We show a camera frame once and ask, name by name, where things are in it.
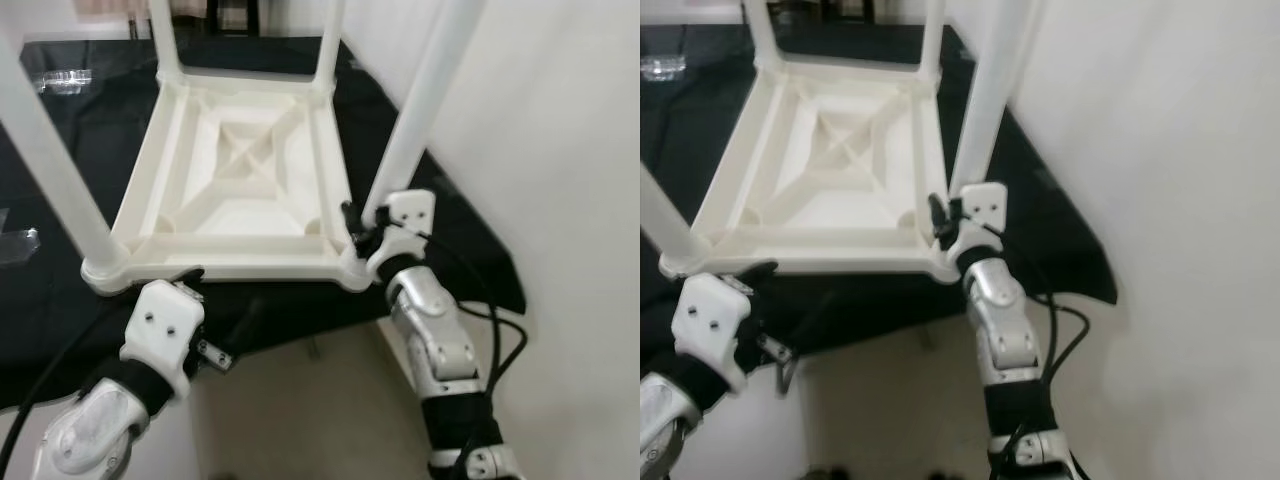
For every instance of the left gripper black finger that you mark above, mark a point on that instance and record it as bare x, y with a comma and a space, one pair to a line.
760, 270
247, 320
820, 318
188, 276

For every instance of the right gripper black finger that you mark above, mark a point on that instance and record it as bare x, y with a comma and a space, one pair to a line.
939, 213
353, 220

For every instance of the white plastic table leg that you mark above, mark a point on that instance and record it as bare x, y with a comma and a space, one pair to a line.
990, 100
420, 100
60, 170
165, 40
760, 30
932, 40
665, 220
330, 40

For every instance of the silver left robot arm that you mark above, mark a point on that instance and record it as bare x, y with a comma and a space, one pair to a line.
665, 420
90, 430

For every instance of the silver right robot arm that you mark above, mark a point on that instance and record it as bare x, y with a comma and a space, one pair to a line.
430, 320
1000, 310

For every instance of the black tablecloth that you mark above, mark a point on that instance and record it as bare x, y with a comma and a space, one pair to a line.
300, 310
880, 310

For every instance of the grey tape piece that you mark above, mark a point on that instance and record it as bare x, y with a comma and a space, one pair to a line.
1050, 180
442, 185

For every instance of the cross-shaped clear tape patch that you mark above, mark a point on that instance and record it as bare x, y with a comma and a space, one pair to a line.
18, 247

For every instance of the small clear tape patch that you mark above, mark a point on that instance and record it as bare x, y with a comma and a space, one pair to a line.
62, 80
662, 68

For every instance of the black stool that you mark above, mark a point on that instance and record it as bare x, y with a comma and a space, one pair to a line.
820, 10
245, 12

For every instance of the beige hanging cloth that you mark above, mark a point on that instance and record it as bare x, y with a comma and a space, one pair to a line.
200, 10

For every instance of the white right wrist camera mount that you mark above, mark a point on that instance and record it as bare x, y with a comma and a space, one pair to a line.
412, 210
985, 203

